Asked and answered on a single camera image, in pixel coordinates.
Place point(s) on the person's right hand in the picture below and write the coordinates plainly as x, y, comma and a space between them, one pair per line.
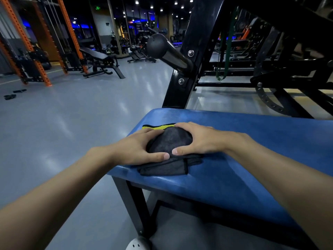
208, 139

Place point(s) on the person's left hand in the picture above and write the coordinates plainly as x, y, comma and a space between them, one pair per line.
130, 151

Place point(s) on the grey and yellow cleaning cloth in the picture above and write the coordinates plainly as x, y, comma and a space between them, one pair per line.
169, 137

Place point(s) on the blue padded bench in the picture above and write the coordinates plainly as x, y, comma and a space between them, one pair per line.
247, 174

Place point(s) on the person's right forearm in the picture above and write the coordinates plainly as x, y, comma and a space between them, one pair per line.
291, 179

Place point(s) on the person's left forearm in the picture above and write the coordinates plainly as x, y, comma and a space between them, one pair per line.
52, 195

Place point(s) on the black adjustable incline bench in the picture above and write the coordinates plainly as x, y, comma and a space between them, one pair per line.
96, 54

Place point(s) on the perforated steel adjustment arc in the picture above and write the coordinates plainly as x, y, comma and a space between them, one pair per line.
262, 98

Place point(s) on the green resistance band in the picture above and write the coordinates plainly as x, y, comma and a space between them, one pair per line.
229, 44

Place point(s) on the black floor pad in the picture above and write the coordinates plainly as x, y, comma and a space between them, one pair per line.
19, 91
10, 97

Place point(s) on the orange perforated power rack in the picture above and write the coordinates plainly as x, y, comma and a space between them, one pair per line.
70, 31

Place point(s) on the black weight machine frame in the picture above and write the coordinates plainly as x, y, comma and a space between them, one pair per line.
286, 75

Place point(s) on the black upright post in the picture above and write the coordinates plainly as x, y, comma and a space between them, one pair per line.
200, 23

